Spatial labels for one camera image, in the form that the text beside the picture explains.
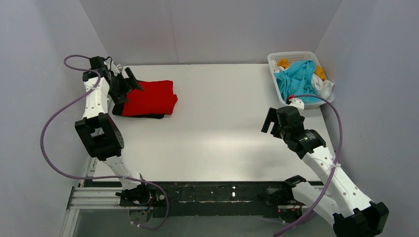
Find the red t-shirt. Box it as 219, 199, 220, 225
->
128, 80, 178, 116

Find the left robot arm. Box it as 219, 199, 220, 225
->
75, 56, 148, 200

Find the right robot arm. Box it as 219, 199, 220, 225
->
261, 106, 389, 237

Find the folded black t-shirt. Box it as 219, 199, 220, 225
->
112, 101, 165, 119

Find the light blue t-shirt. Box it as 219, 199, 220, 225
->
274, 60, 317, 100

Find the white t-shirt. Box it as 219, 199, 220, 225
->
273, 61, 334, 99

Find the orange t-shirt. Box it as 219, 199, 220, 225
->
277, 58, 326, 81

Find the white plastic laundry basket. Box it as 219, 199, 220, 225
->
267, 51, 335, 109

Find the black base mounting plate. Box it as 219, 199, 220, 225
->
119, 181, 315, 219

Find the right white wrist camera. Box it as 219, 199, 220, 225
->
286, 95, 305, 110

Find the aluminium frame rail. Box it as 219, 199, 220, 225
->
60, 65, 372, 237

